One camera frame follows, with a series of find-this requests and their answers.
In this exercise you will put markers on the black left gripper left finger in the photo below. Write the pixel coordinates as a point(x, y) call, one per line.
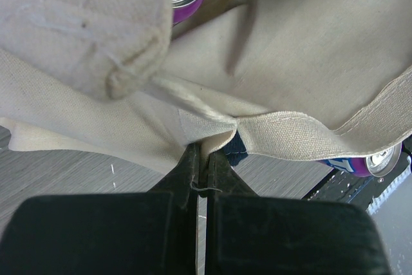
point(125, 233)

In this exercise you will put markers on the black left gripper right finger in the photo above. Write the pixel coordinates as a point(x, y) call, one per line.
point(249, 234)

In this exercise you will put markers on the beige canvas tote bag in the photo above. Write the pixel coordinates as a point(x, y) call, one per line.
point(295, 79)

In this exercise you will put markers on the black mounting base plate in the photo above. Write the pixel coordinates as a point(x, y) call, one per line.
point(368, 193)

